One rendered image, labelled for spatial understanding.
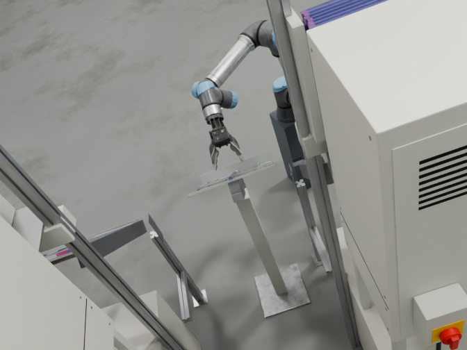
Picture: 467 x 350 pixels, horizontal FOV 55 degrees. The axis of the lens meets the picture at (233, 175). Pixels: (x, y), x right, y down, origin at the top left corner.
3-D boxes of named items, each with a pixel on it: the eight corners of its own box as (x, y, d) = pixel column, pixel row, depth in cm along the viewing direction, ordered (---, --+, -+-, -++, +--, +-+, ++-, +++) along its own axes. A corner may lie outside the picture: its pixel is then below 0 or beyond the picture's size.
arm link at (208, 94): (218, 81, 185) (203, 78, 178) (226, 105, 182) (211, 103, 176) (206, 90, 190) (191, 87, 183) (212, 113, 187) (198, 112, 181)
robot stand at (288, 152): (287, 176, 295) (269, 113, 257) (310, 163, 297) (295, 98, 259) (301, 192, 282) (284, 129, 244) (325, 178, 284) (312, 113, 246)
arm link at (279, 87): (284, 91, 250) (279, 71, 241) (304, 96, 242) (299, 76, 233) (271, 103, 246) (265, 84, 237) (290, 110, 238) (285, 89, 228)
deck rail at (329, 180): (303, 177, 200) (298, 164, 200) (307, 176, 200) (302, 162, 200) (327, 185, 129) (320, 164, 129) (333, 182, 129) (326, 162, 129)
